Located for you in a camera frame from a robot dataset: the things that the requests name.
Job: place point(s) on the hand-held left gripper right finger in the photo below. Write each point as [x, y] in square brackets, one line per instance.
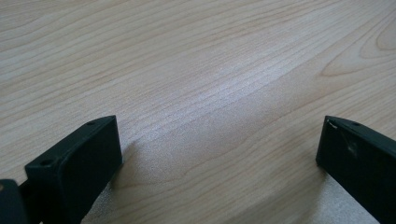
[358, 158]

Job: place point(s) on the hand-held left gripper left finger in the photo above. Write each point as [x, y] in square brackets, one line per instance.
[77, 165]

